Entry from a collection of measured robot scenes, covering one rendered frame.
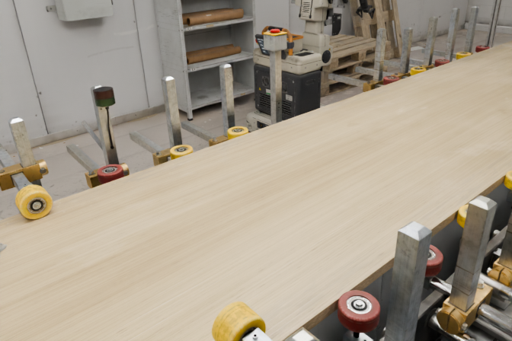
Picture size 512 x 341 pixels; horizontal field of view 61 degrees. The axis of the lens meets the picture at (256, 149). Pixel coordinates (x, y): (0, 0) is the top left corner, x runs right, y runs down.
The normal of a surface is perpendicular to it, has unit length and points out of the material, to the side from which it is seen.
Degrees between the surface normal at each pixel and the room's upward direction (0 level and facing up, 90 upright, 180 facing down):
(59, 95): 90
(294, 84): 90
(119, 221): 0
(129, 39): 90
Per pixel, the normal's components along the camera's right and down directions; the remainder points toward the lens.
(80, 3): 0.64, 0.30
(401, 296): -0.77, 0.29
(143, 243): -0.04, -0.91
